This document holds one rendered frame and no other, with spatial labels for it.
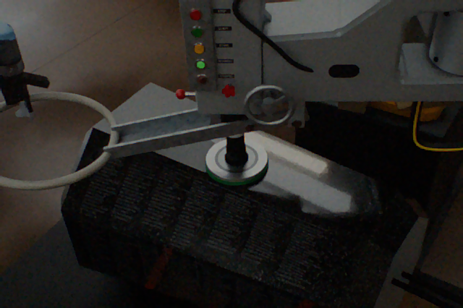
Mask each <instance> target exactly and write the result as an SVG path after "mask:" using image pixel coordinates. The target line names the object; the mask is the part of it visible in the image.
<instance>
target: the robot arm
mask: <svg viewBox="0 0 463 308"><path fill-rule="evenodd" d="M24 69H25V65H24V62H23V59H22V54H21V53H20V48H19V45H18V42H17V39H16V35H15V32H14V30H13V28H12V26H11V25H9V24H7V23H5V22H1V21H0V88H1V94H3V95H4V100H5V103H6V105H8V106H9V105H15V104H18V102H21V101H22V102H21V103H19V106H20V109H18V110H17V112H16V113H15V116H17V117H26V116H29V117H30V121H31V122H33V119H34V117H35V116H34V112H33V109H32V106H31V103H30V94H29V91H28V89H27V87H26V86H27V85H33V86H35V87H43V88H48V86H49V85H50V82H49V80H48V78H47V77H45V76H40V75H36V74H33V73H29V72H24V71H23V70H24ZM23 100H25V101H23Z"/></svg>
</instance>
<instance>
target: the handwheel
mask: <svg viewBox="0 0 463 308"><path fill-rule="evenodd" d="M264 90H273V91H276V92H279V93H281V94H282V95H283V96H281V97H280V98H277V99H275V98H273V96H274V94H273V93H272V92H271V91H268V92H267V93H266V97H265V98H264V99H260V98H258V97H255V96H254V94H257V93H259V92H261V91H264ZM286 100H288V103H289V109H288V111H287V113H286V114H285V115H284V116H282V117H281V118H280V119H278V120H275V121H272V114H273V113H275V112H276V110H277V105H279V104H281V103H283V102H286ZM250 101H251V102H253V103H257V104H258V105H261V110H262V112H263V113H265V114H266V115H267V121H264V120H262V119H259V118H256V116H255V115H253V114H252V112H251V111H250V107H249V104H250ZM295 108H296V104H295V99H294V97H293V95H292V94H291V93H290V92H289V91H288V90H286V89H285V88H283V87H281V86H278V85H276V84H272V85H259V86H257V87H254V88H253V89H251V90H250V91H249V92H248V93H247V94H246V96H245V98H244V102H243V109H244V111H245V114H246V115H247V117H248V119H249V120H250V121H252V122H253V123H255V124H258V125H261V126H265V127H275V126H278V125H281V124H284V123H285V122H287V121H288V120H289V119H290V117H292V116H293V114H294V111H295Z"/></svg>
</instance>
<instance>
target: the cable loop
mask: <svg viewBox="0 0 463 308"><path fill-rule="evenodd" d="M422 105H423V101H413V102H412V109H411V113H410V118H409V124H408V137H409V141H411V143H412V144H413V146H415V147H416V148H417V149H420V150H424V151H430V152H459V151H463V141H461V142H427V141H423V140H421V139H420V137H419V123H420V113H421V109H422Z"/></svg>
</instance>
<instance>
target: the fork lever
mask: <svg viewBox="0 0 463 308"><path fill-rule="evenodd" d="M287 111H288V110H285V111H279V112H275V113H273V114H272V121H275V120H278V119H280V118H281V117H282V116H284V115H285V114H286V113H287ZM217 118H220V114H199V113H198V112H197V109H196V108H194V109H190V110H186V111H180V112H176V113H172V114H165V115H161V116H155V117H151V118H146V119H141V120H137V121H133V122H132V121H130V122H129V123H126V124H119V125H115V126H111V130H112V131H117V132H118V133H119V144H118V145H111V146H106V147H103V150H104V152H108V153H111V154H112V158H111V159H115V158H123V157H127V156H128V155H135V154H139V153H146V152H150V151H154V150H161V149H166V148H170V147H177V146H181V145H188V144H192V143H196V142H205V141H209V140H215V139H220V138H224V137H231V135H235V134H243V133H247V132H254V131H258V130H262V129H269V128H273V127H265V126H261V125H258V124H255V123H253V122H252V121H250V120H249V119H242V120H237V121H230V122H227V123H223V124H215V125H212V126H211V119H217ZM256 118H259V119H262V120H264V121H267V115H266V114H264V115H260V116H256ZM308 120H310V117H309V114H308V112H307V107H306V108H305V121H308ZM291 124H292V126H293V127H295V128H299V127H300V126H302V122H301V119H297V118H295V119H294V120H293V121H291ZM285 125H288V121H287V122H285V123H284V124H281V125H278V126H275V127H281V126H285ZM111 159H110V160H111Z"/></svg>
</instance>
